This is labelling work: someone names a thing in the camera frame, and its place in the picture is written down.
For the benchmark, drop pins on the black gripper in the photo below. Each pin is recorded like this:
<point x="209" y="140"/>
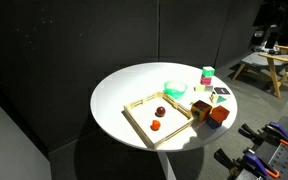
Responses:
<point x="272" y="40"/>

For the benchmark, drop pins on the wooden slatted crate tray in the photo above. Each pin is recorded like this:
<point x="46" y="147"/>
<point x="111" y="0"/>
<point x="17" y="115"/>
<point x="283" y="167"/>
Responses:
<point x="140" y="116"/>

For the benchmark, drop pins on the crinkled clear plastic bag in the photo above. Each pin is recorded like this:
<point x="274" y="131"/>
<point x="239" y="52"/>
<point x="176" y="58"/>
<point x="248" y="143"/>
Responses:
<point x="260" y="49"/>

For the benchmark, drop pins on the wooden armchair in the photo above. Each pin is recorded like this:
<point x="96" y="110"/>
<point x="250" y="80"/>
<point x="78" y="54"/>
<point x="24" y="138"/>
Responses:
<point x="273" y="65"/>

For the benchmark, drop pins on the green cube block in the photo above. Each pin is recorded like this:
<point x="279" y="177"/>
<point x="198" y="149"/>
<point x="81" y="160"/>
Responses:
<point x="208" y="71"/>

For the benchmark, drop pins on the black-topped picture block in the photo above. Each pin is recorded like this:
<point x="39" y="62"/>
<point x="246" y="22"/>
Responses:
<point x="221" y="91"/>

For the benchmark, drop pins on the pink cube block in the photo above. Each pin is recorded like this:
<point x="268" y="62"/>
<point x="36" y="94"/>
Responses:
<point x="205" y="80"/>

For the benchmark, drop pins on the orange open cube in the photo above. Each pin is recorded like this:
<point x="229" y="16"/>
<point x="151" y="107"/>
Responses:
<point x="220" y="114"/>

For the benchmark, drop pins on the purple and orange clamp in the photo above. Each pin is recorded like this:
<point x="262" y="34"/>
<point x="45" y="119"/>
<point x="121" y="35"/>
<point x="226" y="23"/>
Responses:
<point x="255" y="161"/>
<point x="279" y="131"/>

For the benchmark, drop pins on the multicoloured open cube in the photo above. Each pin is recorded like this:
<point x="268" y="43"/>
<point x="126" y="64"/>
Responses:
<point x="200" y="110"/>

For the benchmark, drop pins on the blue open cube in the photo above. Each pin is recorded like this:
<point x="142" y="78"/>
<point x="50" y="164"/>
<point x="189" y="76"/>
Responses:
<point x="212" y="123"/>

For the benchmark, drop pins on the green plastic bowl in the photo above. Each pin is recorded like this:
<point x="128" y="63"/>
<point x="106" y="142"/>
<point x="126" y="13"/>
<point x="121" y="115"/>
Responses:
<point x="175" y="89"/>

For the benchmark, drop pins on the small orange-red toy fruit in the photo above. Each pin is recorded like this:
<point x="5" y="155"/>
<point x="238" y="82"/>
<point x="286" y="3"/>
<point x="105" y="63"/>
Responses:
<point x="155" y="125"/>

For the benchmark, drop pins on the white table pedestal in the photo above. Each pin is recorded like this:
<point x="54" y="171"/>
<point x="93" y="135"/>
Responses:
<point x="166" y="165"/>

